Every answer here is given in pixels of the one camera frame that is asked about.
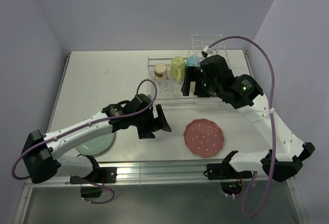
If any aluminium frame rail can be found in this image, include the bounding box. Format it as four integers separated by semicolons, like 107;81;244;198
25;157;295;188

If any pink dotted plate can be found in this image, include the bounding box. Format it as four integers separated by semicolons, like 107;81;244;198
183;119;225;158

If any yellow ceramic mug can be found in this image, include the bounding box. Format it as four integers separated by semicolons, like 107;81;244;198
170;56;186;82

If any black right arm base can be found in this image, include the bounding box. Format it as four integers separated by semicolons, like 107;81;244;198
203;163;252;180

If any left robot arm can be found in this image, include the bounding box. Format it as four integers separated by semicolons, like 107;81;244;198
20;94;171;184

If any metal tin cup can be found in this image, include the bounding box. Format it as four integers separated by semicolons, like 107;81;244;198
154;63;168;83

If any white wire dish rack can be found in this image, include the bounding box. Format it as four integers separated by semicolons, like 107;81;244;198
147;34;224;106

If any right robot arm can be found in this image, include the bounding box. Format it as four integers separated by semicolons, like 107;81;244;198
181;55;315;182

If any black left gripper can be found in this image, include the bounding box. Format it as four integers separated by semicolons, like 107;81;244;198
132;104;171;139

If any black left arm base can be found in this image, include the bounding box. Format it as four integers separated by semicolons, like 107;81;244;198
69;167;117;204

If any clear drinking glass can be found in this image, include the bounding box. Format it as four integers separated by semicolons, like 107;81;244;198
159;79;174;98

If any blue ceramic mug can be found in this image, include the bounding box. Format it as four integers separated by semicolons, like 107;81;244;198
186;55;200;67

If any green ceramic plate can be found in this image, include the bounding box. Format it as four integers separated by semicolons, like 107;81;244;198
75;134;115;156

